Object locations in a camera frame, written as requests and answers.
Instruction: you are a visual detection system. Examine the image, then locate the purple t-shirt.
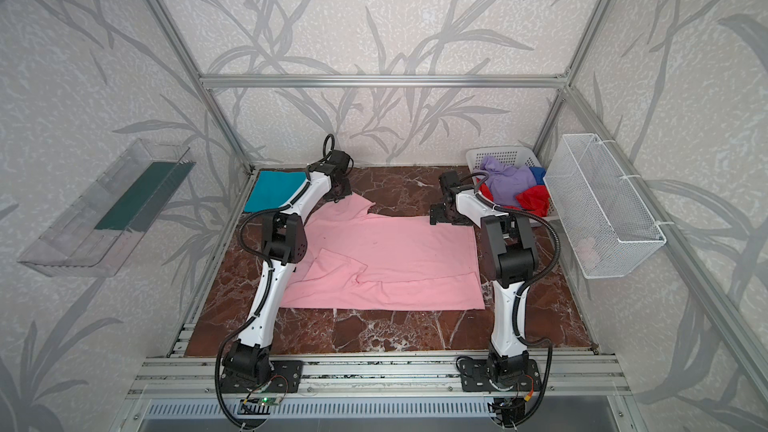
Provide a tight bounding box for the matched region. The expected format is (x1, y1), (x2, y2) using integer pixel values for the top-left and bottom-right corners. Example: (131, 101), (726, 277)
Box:
(480, 156), (537, 208)

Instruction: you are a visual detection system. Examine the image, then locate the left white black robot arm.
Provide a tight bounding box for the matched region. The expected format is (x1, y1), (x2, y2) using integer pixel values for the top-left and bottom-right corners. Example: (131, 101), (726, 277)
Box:
(217, 149), (354, 388)

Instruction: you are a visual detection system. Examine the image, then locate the pink t-shirt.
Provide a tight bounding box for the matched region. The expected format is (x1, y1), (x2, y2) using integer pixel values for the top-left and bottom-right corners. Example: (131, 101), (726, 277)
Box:
(281, 194), (485, 311)

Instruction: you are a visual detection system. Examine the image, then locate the right black corrugated cable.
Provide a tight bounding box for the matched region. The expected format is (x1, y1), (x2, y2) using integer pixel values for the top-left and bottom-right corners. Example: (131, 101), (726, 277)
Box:
(455, 170), (562, 427)

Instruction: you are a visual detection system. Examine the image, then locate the folded teal t-shirt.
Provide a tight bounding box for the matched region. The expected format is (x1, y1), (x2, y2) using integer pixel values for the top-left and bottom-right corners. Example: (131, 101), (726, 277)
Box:
(243, 170), (306, 213)

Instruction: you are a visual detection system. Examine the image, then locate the clear plastic wall shelf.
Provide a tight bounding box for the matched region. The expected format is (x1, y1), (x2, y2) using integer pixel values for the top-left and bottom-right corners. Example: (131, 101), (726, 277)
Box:
(18, 139), (196, 278)

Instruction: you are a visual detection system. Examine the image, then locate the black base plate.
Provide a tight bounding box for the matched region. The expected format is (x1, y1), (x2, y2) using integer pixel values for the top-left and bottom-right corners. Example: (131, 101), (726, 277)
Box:
(456, 356), (542, 394)
(219, 360), (304, 394)

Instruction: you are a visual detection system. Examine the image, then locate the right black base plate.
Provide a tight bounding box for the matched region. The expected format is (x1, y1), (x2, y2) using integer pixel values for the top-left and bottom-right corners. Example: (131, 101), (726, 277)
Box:
(456, 356), (542, 394)

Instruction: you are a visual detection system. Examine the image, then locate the white wire mesh basket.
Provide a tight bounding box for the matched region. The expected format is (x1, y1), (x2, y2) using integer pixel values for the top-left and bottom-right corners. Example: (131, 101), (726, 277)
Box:
(544, 133), (667, 279)

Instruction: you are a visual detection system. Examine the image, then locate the blue t-shirt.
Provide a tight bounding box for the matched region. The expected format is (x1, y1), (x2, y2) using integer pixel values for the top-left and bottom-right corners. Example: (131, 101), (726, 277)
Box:
(529, 167), (547, 185)

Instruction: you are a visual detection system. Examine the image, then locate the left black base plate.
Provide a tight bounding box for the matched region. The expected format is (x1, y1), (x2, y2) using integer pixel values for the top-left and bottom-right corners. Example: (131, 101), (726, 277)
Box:
(219, 360), (304, 394)

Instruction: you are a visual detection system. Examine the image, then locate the green mat in shelf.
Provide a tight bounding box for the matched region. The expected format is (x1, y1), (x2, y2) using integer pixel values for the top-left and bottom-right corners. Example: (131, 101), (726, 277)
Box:
(95, 161), (196, 232)

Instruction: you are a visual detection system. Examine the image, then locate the aluminium mounting rail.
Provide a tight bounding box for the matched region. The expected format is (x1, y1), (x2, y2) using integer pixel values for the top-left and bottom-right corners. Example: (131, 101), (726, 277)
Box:
(127, 349), (631, 399)

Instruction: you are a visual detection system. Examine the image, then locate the red t-shirt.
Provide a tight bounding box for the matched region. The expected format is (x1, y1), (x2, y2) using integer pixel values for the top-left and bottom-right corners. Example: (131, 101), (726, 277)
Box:
(480, 184), (551, 217)

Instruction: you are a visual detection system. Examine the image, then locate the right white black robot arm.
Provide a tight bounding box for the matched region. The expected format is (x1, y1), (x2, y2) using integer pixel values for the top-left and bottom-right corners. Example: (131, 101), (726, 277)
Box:
(429, 171), (538, 392)

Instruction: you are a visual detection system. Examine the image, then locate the black corrugated cable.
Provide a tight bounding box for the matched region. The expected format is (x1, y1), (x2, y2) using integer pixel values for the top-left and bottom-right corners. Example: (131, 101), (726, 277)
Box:
(455, 170), (562, 427)
(213, 133), (337, 430)

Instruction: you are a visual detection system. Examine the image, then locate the aluminium frame profile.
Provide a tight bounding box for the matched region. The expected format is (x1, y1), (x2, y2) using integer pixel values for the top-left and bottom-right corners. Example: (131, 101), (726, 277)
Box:
(143, 0), (767, 399)

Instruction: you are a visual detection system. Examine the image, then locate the left black corrugated cable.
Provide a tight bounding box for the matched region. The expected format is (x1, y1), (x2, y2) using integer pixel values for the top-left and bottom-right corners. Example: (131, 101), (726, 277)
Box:
(213, 133), (337, 430)

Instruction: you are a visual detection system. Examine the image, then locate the green circuit board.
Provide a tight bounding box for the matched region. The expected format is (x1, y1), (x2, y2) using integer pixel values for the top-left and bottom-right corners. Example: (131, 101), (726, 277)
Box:
(241, 396), (284, 410)

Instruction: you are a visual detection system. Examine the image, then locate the white plastic laundry basket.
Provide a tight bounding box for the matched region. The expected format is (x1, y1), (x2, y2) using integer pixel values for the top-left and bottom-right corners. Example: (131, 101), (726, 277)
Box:
(466, 146), (556, 218)

